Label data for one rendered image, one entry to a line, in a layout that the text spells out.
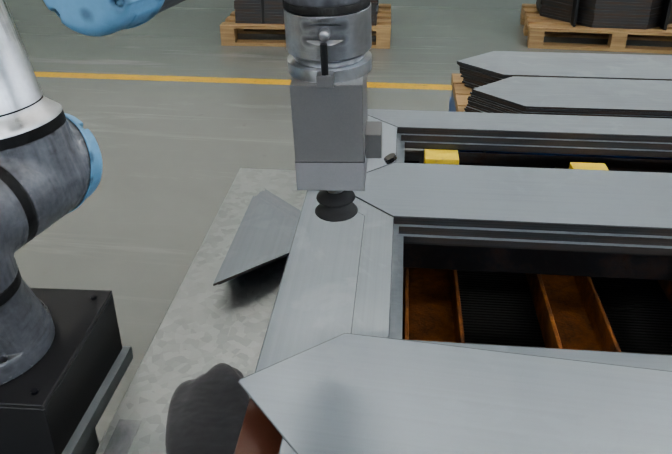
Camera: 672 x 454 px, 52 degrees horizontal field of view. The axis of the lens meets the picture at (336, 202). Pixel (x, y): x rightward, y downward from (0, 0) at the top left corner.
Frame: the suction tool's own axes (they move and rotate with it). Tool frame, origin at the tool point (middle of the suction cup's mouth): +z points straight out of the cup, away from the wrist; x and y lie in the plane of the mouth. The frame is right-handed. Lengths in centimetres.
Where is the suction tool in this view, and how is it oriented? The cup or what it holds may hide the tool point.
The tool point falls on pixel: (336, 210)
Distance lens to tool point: 70.0
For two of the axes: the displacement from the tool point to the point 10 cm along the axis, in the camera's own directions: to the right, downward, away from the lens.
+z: 0.4, 8.5, 5.2
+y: 0.8, -5.2, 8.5
